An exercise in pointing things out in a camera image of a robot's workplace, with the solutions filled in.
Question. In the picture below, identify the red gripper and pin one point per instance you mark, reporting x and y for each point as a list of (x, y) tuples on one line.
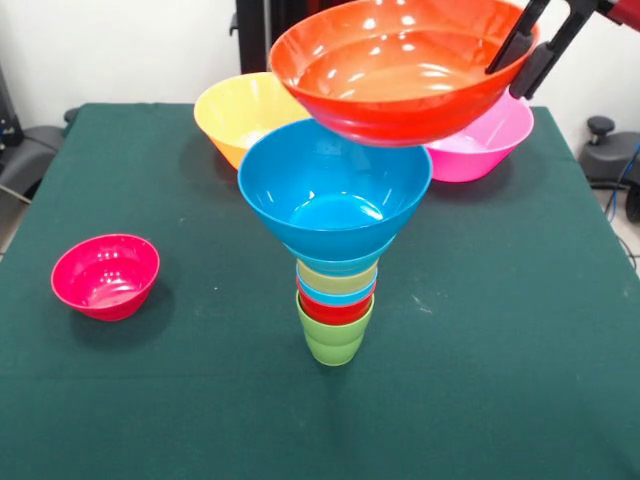
[(625, 10)]

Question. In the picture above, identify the shallow red-orange bowl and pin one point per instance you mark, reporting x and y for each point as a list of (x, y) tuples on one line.
[(400, 100)]

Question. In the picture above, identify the medium blue bowl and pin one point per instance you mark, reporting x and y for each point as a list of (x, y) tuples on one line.
[(335, 220)]

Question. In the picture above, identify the small light blue bowl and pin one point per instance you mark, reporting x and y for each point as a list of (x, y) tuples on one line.
[(325, 265)]

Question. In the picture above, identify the large orange bowl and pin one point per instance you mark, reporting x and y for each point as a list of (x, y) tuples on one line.
[(230, 115)]

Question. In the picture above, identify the yellow cup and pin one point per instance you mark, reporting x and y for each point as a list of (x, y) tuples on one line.
[(325, 282)]

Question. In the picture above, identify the blue cup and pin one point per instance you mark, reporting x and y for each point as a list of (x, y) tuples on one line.
[(320, 298)]

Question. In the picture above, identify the red cup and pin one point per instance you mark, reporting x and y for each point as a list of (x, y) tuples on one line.
[(332, 312)]

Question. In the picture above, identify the green cup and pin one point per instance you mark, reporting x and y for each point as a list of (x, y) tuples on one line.
[(332, 340)]

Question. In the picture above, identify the large pink bowl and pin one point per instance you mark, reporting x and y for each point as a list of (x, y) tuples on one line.
[(480, 150)]

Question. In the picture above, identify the black chair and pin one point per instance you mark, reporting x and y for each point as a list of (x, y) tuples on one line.
[(30, 150), (605, 160)]

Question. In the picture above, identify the dark green table cloth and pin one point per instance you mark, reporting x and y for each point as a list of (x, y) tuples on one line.
[(300, 440)]

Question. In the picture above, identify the small crimson bowl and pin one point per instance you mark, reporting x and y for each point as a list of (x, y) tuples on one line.
[(105, 280)]

